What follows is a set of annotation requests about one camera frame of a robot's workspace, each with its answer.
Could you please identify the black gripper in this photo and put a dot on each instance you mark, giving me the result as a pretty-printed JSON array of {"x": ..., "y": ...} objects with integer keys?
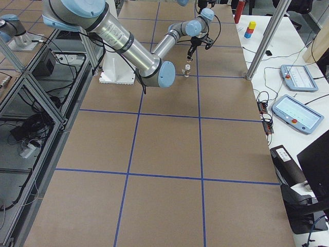
[{"x": 193, "y": 45}]

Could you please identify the white PPR brass valve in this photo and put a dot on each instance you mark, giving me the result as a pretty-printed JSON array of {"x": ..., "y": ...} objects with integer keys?
[{"x": 186, "y": 70}]

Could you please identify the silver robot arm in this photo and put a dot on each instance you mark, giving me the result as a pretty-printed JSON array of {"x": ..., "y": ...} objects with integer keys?
[
  {"x": 95, "y": 16},
  {"x": 201, "y": 3}
]

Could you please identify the red cylinder tube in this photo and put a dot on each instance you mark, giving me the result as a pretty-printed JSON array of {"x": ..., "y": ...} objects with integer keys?
[{"x": 239, "y": 10}]

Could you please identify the stacked coloured blocks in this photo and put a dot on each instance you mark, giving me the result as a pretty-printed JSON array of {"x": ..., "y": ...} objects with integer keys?
[{"x": 250, "y": 29}]

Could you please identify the small black box device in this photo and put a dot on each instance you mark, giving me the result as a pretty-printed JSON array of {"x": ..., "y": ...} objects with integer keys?
[{"x": 268, "y": 53}]

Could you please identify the orange circuit board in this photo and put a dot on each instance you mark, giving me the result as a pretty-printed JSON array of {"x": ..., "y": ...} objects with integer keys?
[{"x": 262, "y": 106}]

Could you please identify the far teach pendant tablet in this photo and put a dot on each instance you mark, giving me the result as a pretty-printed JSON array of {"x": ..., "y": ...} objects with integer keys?
[{"x": 298, "y": 78}]

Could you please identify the teach pendant tablet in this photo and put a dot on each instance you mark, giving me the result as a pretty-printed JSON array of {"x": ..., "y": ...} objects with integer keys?
[
  {"x": 298, "y": 78},
  {"x": 297, "y": 115}
]

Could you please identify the near teach pendant tablet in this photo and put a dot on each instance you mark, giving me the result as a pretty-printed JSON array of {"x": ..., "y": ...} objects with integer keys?
[{"x": 297, "y": 115}]

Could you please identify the black paper roll box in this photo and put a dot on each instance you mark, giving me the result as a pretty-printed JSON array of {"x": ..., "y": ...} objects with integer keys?
[{"x": 286, "y": 165}]

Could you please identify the black monitor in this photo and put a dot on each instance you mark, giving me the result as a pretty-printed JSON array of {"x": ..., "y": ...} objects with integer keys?
[{"x": 314, "y": 164}]

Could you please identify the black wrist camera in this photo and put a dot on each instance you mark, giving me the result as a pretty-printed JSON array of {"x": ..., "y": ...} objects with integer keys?
[{"x": 208, "y": 42}]

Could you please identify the aluminium profile post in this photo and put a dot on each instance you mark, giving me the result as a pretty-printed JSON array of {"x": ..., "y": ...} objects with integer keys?
[{"x": 267, "y": 37}]

